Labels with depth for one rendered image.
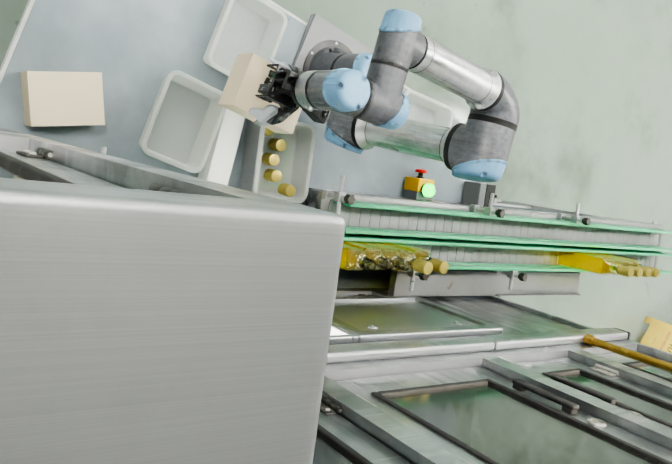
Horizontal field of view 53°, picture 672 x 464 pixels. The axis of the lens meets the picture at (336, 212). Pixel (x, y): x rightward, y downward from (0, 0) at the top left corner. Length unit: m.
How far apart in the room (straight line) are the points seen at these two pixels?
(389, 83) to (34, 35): 0.85
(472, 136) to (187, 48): 0.76
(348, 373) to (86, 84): 0.88
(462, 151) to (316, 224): 1.23
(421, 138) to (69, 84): 0.83
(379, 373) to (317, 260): 1.04
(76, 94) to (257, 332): 1.33
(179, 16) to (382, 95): 0.72
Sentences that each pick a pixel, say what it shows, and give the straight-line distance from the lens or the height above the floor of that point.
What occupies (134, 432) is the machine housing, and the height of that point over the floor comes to 2.13.
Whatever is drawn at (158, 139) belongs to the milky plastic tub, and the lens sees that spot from 1.80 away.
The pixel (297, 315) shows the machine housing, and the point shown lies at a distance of 0.38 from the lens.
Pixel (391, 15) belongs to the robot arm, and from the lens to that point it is 1.32.
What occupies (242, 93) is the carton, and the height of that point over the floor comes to 1.13.
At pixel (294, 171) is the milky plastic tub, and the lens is 1.95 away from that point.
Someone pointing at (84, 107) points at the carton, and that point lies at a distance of 1.67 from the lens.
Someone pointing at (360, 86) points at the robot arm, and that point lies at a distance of 1.23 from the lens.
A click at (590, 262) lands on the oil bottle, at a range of 2.60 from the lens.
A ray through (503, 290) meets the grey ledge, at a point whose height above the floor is 0.88.
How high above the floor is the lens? 2.44
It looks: 54 degrees down
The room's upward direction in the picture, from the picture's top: 104 degrees clockwise
